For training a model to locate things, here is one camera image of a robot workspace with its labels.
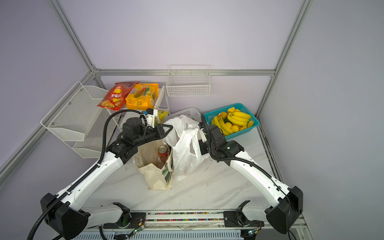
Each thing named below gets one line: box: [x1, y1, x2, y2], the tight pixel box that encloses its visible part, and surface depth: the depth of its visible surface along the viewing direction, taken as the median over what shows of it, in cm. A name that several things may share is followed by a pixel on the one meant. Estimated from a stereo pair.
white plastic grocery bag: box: [163, 115, 210, 180], surface depth 68 cm
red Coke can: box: [158, 145, 169, 163], surface depth 89 cm
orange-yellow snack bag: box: [125, 83, 159, 110], surface depth 78 cm
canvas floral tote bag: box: [134, 140, 173, 191], surface depth 75 cm
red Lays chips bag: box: [97, 81, 140, 112], surface depth 80 cm
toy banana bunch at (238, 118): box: [227, 111, 252, 126], surface depth 106 cm
